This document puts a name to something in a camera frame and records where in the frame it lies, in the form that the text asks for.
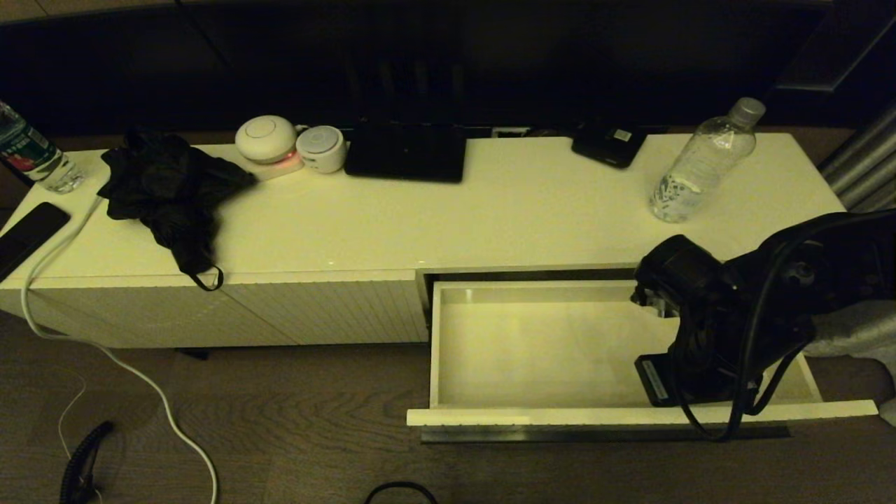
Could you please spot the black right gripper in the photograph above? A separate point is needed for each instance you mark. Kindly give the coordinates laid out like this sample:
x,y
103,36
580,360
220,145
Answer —
x,y
714,357

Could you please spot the clear bottle with grey cap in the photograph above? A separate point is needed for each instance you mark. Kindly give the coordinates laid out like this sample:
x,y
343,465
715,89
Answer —
x,y
700,168

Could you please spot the white low cabinet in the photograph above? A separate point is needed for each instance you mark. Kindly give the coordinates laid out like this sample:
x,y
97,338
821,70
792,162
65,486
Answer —
x,y
420,217

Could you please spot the small black device with label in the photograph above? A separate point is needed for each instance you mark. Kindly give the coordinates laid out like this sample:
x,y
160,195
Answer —
x,y
607,148

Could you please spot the grey curtain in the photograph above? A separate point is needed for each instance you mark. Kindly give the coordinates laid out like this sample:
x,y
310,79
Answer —
x,y
868,168

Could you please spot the black flat box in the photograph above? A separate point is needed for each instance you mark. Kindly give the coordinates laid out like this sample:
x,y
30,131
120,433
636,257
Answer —
x,y
406,154

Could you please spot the small white cylinder speaker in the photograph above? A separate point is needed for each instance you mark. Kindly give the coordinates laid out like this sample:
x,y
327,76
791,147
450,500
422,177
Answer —
x,y
320,148

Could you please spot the flat white base with red light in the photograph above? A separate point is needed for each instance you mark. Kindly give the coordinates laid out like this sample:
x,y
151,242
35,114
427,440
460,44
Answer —
x,y
280,169

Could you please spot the white round dome device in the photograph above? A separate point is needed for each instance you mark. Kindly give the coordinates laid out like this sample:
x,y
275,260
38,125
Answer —
x,y
264,138

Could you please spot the black crumpled cloth bag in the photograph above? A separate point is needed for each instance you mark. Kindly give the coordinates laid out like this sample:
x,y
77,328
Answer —
x,y
168,189

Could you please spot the black smartphone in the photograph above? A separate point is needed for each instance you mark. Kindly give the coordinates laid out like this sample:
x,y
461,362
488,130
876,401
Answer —
x,y
28,238

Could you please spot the water bottle with green label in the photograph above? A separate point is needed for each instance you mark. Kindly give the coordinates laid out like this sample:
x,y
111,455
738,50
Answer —
x,y
31,154

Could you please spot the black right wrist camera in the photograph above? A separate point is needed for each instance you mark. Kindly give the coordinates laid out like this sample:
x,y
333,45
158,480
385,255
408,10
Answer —
x,y
682,269

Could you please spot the white wall socket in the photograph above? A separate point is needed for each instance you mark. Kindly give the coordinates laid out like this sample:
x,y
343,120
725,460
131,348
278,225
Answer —
x,y
511,132

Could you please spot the dark framed wall panel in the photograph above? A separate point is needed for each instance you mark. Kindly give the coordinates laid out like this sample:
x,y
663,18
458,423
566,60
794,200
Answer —
x,y
833,49

